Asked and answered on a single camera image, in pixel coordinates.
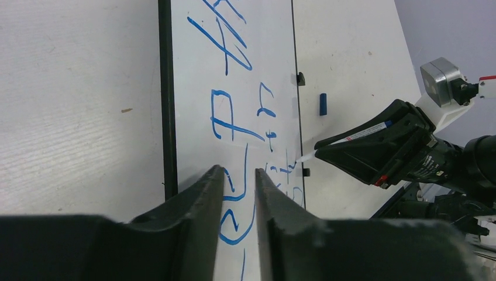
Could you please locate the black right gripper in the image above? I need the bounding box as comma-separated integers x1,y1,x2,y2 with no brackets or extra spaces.
314,99,460,189

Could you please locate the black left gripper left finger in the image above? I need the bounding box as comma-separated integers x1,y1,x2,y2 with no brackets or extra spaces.
1,165,225,280

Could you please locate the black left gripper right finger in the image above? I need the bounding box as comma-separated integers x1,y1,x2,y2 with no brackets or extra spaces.
254,169,481,280

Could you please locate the blue whiteboard marker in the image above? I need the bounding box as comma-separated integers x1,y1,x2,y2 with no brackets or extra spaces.
295,121,393,163

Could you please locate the blue marker cap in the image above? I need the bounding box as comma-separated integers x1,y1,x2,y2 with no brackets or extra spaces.
319,93,328,116

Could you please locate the black framed whiteboard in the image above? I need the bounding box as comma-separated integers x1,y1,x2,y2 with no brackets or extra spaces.
166,1,305,280

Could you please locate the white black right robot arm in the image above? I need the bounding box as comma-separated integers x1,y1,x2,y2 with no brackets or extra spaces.
314,100,495,236

